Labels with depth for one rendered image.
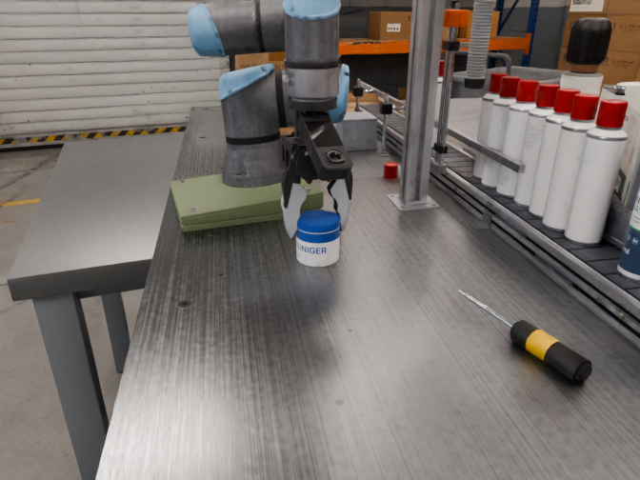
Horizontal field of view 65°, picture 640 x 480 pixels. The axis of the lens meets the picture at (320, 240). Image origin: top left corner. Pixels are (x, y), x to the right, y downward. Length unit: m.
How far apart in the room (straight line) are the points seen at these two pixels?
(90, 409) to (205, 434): 0.54
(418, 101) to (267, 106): 0.29
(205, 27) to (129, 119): 4.51
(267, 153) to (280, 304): 0.44
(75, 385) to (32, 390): 1.06
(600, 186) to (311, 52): 0.44
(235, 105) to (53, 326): 0.52
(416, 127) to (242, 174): 0.37
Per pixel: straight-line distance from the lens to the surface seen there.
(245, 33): 0.82
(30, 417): 1.96
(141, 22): 5.22
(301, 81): 0.73
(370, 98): 2.24
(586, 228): 0.83
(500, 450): 0.53
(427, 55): 1.00
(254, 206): 0.95
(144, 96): 5.29
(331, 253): 0.79
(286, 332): 0.64
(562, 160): 0.84
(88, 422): 1.07
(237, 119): 1.05
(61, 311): 0.93
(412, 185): 1.04
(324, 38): 0.72
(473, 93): 3.49
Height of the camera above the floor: 1.20
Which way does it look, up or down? 25 degrees down
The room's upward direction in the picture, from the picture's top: straight up
